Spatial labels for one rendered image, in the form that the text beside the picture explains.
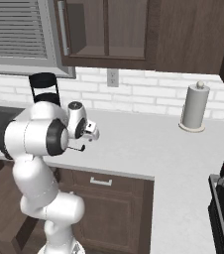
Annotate silver cupboard door handle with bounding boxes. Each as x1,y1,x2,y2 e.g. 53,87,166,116
56,0,69,57

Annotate thin black curved bar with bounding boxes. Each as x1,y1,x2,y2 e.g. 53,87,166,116
66,144,86,154

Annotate brown wooden drawer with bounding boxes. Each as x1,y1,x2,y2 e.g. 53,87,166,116
0,157,51,254

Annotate brown glass cupboard door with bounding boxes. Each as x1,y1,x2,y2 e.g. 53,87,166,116
54,0,160,71

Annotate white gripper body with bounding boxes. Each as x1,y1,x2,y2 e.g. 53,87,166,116
84,127,101,143

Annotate brown lower cupboard door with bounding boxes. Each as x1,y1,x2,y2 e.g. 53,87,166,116
69,190,154,254

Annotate brown solid cupboard door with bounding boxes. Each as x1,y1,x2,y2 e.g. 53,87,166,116
155,0,224,75

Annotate grey window blind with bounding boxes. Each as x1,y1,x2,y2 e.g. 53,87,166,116
0,0,77,79

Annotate brown drawer front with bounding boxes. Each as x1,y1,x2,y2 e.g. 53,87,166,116
56,167,155,200

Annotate silver drawer handle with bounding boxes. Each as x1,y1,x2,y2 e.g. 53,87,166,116
89,176,114,188

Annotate white paper towel roll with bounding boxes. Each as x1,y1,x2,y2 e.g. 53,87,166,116
177,80,212,134

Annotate grey wall socket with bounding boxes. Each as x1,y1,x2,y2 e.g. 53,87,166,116
106,67,120,88

